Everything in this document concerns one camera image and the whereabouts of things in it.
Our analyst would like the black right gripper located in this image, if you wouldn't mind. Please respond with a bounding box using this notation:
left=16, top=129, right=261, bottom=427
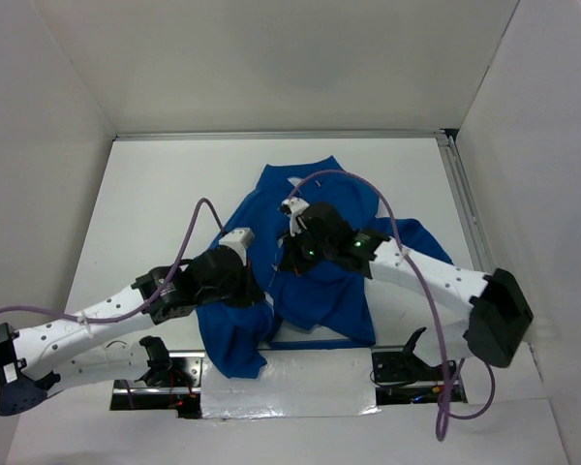
left=281, top=221, right=336, bottom=274

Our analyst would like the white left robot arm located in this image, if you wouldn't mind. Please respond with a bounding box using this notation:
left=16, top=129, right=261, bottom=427
left=0, top=245, right=264, bottom=417

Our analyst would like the blue jacket white lining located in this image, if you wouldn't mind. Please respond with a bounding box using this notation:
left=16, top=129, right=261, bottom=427
left=197, top=157, right=451, bottom=379

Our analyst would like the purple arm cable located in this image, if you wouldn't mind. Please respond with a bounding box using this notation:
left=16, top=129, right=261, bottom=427
left=0, top=197, right=229, bottom=407
left=288, top=170, right=496, bottom=442

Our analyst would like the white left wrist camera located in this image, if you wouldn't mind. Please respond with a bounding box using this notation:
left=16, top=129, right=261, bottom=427
left=218, top=228, right=255, bottom=265

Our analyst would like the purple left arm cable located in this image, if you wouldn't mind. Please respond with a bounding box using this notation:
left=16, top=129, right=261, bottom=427
left=0, top=197, right=229, bottom=407

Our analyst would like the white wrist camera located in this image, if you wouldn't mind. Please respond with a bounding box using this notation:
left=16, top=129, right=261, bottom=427
left=280, top=197, right=310, bottom=236
left=218, top=228, right=255, bottom=265

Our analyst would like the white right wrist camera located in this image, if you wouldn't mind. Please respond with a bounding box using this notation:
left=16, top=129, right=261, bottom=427
left=280, top=197, right=310, bottom=236

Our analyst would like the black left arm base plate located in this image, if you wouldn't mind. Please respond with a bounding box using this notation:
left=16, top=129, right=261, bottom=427
left=114, top=351, right=205, bottom=390

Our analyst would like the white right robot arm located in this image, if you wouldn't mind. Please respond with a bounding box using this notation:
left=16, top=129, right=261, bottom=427
left=278, top=198, right=534, bottom=380

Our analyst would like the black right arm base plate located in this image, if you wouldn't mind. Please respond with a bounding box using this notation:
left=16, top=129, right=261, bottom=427
left=370, top=350, right=443, bottom=386

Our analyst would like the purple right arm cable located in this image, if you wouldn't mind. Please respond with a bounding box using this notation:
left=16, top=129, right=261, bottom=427
left=288, top=170, right=496, bottom=442

